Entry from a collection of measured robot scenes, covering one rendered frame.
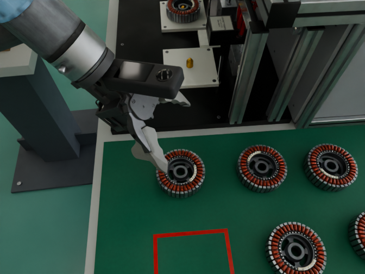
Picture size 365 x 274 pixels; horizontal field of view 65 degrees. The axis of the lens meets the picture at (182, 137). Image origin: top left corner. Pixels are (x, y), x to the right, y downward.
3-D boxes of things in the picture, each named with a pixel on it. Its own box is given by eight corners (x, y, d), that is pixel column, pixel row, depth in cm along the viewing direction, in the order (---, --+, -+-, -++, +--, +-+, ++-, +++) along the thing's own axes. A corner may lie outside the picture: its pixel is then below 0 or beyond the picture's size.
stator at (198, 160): (150, 191, 67) (148, 184, 63) (165, 150, 72) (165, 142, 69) (196, 204, 65) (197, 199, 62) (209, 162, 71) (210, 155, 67)
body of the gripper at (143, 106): (134, 102, 55) (84, 57, 48) (167, 92, 49) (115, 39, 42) (119, 135, 51) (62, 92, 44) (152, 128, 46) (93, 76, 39)
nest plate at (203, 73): (165, 89, 80) (164, 86, 79) (163, 52, 88) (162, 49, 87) (218, 86, 81) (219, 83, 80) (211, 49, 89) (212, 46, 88)
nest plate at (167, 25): (161, 32, 93) (161, 29, 92) (159, 4, 101) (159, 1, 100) (207, 30, 94) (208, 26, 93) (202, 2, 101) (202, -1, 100)
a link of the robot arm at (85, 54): (93, 15, 40) (65, 56, 36) (117, 40, 42) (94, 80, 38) (66, 35, 45) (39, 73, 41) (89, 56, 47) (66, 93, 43)
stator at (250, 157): (293, 175, 69) (298, 169, 65) (258, 203, 65) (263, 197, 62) (259, 143, 73) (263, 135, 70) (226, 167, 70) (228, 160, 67)
